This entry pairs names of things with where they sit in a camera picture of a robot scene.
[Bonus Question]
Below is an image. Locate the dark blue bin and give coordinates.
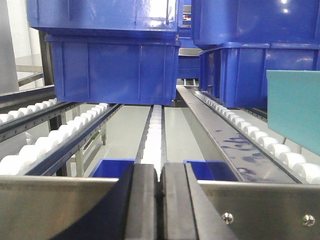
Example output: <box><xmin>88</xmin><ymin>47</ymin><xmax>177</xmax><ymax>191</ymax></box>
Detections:
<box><xmin>46</xmin><ymin>35</ymin><xmax>181</xmax><ymax>105</ymax></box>
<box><xmin>26</xmin><ymin>0</ymin><xmax>183</xmax><ymax>40</ymax></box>
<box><xmin>199</xmin><ymin>42</ymin><xmax>320</xmax><ymax>109</ymax></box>
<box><xmin>191</xmin><ymin>0</ymin><xmax>320</xmax><ymax>50</ymax></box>

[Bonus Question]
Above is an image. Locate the dark blue bin lower left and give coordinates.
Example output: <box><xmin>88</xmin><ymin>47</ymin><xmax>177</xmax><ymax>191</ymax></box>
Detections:
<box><xmin>46</xmin><ymin>35</ymin><xmax>181</xmax><ymax>105</ymax></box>

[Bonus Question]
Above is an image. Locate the white roller track centre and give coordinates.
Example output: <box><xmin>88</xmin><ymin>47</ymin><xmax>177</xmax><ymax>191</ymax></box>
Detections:
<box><xmin>134</xmin><ymin>105</ymin><xmax>167</xmax><ymax>170</ymax></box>

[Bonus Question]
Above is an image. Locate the steel shelf front rail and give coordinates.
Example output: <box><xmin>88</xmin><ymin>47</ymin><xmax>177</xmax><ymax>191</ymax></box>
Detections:
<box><xmin>0</xmin><ymin>176</ymin><xmax>320</xmax><ymax>240</ymax></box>

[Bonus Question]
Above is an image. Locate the dark blue bin lower right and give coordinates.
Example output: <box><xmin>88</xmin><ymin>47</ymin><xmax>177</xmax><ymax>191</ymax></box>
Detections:
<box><xmin>199</xmin><ymin>42</ymin><xmax>320</xmax><ymax>109</ymax></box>

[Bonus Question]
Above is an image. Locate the blue bin below left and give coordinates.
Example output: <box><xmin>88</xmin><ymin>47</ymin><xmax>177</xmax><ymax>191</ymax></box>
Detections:
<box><xmin>89</xmin><ymin>158</ymin><xmax>135</xmax><ymax>178</ymax></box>

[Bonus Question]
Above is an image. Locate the blue bin far background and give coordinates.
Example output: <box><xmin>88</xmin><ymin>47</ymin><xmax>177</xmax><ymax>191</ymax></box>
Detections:
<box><xmin>177</xmin><ymin>0</ymin><xmax>201</xmax><ymax>79</ymax></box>

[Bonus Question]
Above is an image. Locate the white roller track right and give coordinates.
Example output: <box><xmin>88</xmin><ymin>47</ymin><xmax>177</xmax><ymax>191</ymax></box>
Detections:
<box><xmin>194</xmin><ymin>91</ymin><xmax>320</xmax><ymax>185</ymax></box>

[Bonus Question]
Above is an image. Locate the grey steel divider rail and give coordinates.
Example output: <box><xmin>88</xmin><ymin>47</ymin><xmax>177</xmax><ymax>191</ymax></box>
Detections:
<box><xmin>176</xmin><ymin>86</ymin><xmax>295</xmax><ymax>184</ymax></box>

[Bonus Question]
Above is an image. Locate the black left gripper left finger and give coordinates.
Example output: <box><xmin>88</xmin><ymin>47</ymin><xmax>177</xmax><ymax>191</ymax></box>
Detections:
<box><xmin>54</xmin><ymin>164</ymin><xmax>157</xmax><ymax>240</ymax></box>

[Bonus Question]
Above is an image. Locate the dark blue bin upper right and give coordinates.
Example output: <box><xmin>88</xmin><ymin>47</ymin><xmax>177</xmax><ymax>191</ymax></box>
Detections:
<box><xmin>191</xmin><ymin>0</ymin><xmax>320</xmax><ymax>50</ymax></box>

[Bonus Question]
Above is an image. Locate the blue bin below right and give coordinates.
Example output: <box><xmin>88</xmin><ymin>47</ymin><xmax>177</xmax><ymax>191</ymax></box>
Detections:
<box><xmin>183</xmin><ymin>159</ymin><xmax>238</xmax><ymax>182</ymax></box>

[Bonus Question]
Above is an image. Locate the white roller track far left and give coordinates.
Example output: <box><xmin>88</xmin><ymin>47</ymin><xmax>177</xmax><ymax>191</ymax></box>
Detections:
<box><xmin>0</xmin><ymin>98</ymin><xmax>61</xmax><ymax>142</ymax></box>

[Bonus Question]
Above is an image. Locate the light teal plastic bin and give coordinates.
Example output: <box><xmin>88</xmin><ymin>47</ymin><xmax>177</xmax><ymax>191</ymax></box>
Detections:
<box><xmin>266</xmin><ymin>70</ymin><xmax>320</xmax><ymax>155</ymax></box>

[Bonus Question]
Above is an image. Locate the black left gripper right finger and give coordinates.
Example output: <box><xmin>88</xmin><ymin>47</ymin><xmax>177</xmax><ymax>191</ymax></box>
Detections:
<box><xmin>159</xmin><ymin>163</ymin><xmax>237</xmax><ymax>240</ymax></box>

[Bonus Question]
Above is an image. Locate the white roller track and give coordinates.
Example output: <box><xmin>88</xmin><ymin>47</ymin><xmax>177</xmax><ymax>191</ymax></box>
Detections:
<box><xmin>194</xmin><ymin>91</ymin><xmax>320</xmax><ymax>185</ymax></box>
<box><xmin>0</xmin><ymin>103</ymin><xmax>122</xmax><ymax>176</ymax></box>
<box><xmin>0</xmin><ymin>98</ymin><xmax>61</xmax><ymax>142</ymax></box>
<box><xmin>134</xmin><ymin>105</ymin><xmax>167</xmax><ymax>170</ymax></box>

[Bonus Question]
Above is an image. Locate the dark blue bin upper left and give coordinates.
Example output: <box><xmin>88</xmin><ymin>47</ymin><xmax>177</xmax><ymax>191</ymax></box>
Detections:
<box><xmin>26</xmin><ymin>0</ymin><xmax>183</xmax><ymax>40</ymax></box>

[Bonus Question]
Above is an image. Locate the blue bin below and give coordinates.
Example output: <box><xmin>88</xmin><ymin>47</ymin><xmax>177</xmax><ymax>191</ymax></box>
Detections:
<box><xmin>89</xmin><ymin>158</ymin><xmax>135</xmax><ymax>178</ymax></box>
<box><xmin>183</xmin><ymin>159</ymin><xmax>238</xmax><ymax>182</ymax></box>

